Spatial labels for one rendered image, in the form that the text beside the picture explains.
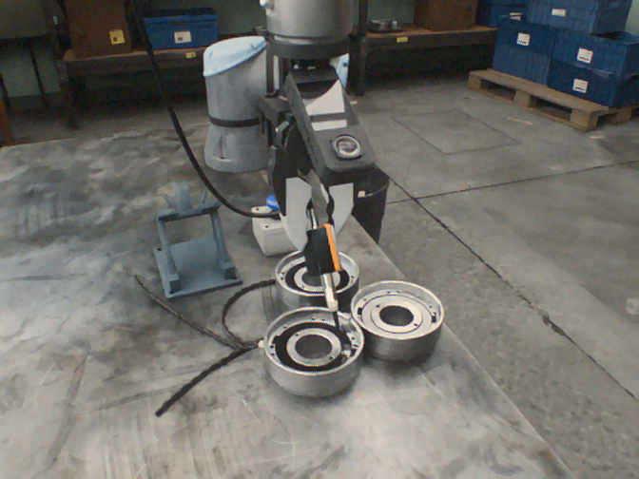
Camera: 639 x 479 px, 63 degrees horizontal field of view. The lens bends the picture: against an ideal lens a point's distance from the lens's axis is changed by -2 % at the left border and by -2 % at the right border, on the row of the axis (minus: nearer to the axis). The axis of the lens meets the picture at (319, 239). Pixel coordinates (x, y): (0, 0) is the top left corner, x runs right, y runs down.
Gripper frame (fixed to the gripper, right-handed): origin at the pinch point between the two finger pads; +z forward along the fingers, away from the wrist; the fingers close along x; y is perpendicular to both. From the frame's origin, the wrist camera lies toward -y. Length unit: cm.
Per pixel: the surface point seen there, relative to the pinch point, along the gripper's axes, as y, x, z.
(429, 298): -2.4, -13.2, 9.8
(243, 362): -0.8, 9.2, 13.1
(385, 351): -7.1, -4.9, 11.1
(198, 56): 339, -50, 53
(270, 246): 18.6, -0.3, 11.6
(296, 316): 0.6, 2.5, 9.9
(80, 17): 348, 21, 24
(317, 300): 2.4, -0.8, 9.8
